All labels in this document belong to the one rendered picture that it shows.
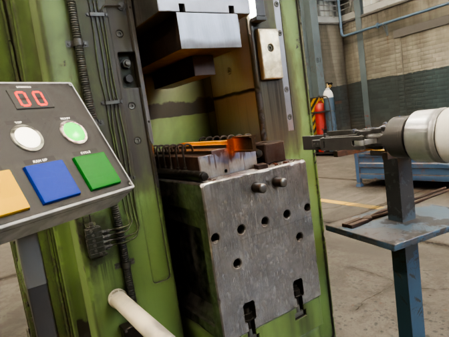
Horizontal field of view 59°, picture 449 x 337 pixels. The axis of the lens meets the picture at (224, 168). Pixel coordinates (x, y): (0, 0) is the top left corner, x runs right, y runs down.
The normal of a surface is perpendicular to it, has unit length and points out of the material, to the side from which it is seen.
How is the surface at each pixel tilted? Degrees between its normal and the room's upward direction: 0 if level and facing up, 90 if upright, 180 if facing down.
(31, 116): 60
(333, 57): 90
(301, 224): 90
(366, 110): 90
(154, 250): 90
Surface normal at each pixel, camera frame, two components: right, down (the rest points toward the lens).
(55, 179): 0.66, -0.54
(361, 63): -0.83, 0.18
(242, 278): 0.55, 0.03
